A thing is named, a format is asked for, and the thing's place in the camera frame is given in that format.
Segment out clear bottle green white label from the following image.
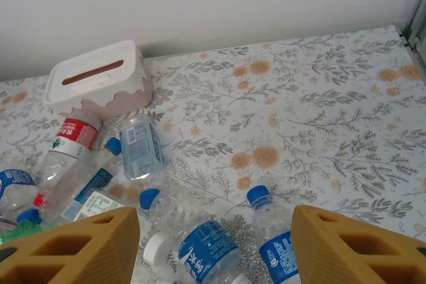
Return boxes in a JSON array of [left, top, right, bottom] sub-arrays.
[[58, 189, 171, 267]]

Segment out clear bottle teal label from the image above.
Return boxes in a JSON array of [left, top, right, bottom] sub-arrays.
[[43, 137, 122, 225]]

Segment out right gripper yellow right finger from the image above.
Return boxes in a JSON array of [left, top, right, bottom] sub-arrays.
[[290, 204, 426, 284]]

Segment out aluminium frame post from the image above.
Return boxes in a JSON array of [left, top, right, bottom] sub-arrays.
[[401, 0, 426, 54]]

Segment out white pink tissue box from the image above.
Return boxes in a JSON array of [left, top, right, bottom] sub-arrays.
[[44, 39, 154, 120]]

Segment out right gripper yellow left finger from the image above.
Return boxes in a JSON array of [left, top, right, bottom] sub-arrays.
[[0, 206, 140, 284]]

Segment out floral table mat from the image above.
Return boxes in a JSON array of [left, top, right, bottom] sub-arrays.
[[0, 24, 426, 284]]

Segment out clear bottle light blue label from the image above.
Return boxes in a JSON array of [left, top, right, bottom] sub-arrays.
[[118, 114, 167, 184]]

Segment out green plastic bottle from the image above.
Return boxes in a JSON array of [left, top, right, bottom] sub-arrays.
[[0, 222, 37, 247]]

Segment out clear bottle red label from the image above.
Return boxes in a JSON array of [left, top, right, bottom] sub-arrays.
[[33, 114, 103, 210]]

